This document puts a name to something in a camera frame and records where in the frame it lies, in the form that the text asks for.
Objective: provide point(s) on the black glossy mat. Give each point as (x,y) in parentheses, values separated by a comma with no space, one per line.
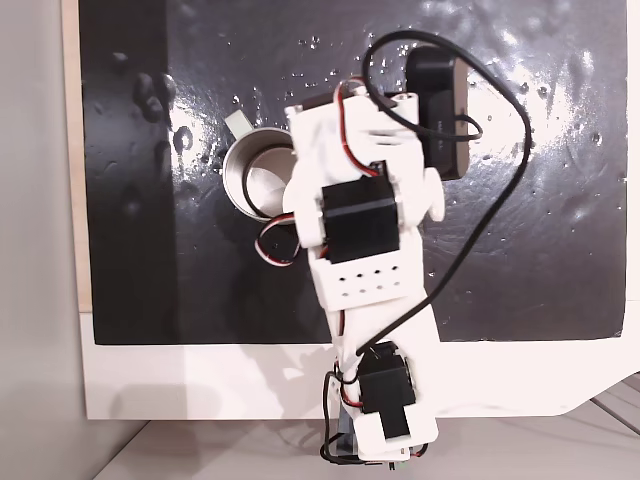
(200,280)

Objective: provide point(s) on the light wooden board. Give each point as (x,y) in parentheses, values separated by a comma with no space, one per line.
(72,150)

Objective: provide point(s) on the white board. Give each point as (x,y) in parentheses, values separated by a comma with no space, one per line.
(200,380)

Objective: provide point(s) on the black oval camera box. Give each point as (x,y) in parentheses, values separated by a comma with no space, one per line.
(440,125)

